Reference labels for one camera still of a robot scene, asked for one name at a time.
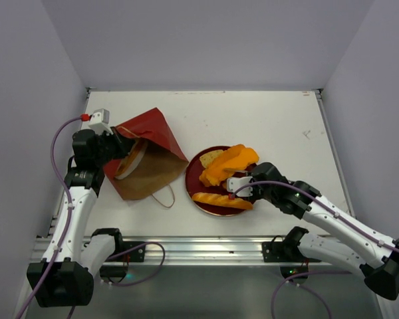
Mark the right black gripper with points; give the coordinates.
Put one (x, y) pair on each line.
(253, 172)

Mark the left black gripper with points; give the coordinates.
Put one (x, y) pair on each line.
(124, 145)

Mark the white rimmed oval bread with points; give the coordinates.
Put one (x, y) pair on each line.
(132, 160)

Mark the wavy orange bread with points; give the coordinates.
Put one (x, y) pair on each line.
(214, 174)

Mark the long twisted bread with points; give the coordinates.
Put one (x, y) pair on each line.
(222, 201)

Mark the red paper bag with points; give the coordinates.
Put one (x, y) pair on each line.
(162, 163)

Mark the sliced bread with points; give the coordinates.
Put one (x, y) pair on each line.
(220, 156)

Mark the metal tongs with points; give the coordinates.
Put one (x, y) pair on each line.
(230, 170)

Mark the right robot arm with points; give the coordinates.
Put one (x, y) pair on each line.
(371, 255)

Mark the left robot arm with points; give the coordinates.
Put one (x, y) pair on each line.
(65, 275)

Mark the red round plate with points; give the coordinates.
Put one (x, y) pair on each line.
(194, 185)

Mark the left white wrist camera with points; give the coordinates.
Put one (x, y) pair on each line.
(98, 121)

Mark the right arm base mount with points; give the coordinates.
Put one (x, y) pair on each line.
(284, 251)

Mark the aluminium rail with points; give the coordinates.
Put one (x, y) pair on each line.
(208, 251)

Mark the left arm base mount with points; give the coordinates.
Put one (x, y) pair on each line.
(115, 269)

